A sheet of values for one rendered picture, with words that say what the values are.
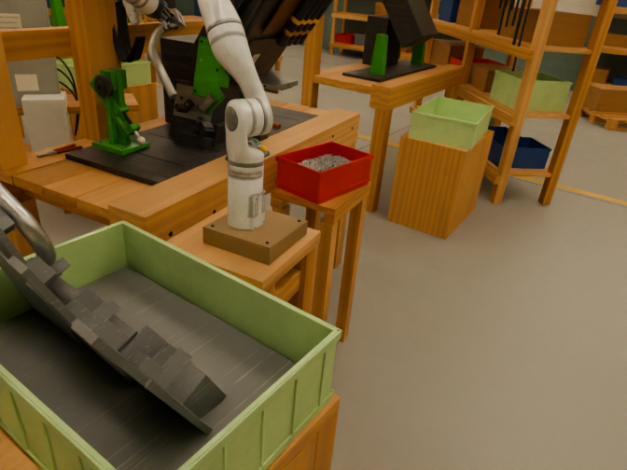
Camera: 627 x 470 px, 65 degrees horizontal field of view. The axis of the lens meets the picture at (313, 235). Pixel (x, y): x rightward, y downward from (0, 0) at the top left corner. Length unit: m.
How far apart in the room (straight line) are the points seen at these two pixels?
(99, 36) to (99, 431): 1.45
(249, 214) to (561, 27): 3.20
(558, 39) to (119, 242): 3.48
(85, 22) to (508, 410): 2.15
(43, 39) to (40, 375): 1.26
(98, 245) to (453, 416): 1.51
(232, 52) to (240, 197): 0.35
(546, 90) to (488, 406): 2.62
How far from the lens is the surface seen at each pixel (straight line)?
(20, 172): 1.82
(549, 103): 4.22
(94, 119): 2.04
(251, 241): 1.24
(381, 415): 2.06
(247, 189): 1.26
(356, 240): 2.03
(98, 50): 2.00
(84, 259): 1.20
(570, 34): 4.17
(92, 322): 0.84
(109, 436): 0.88
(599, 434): 2.36
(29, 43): 1.95
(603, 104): 8.00
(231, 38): 1.28
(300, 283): 1.44
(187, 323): 1.06
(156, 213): 1.41
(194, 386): 0.82
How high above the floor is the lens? 1.50
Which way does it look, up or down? 28 degrees down
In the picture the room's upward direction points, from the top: 5 degrees clockwise
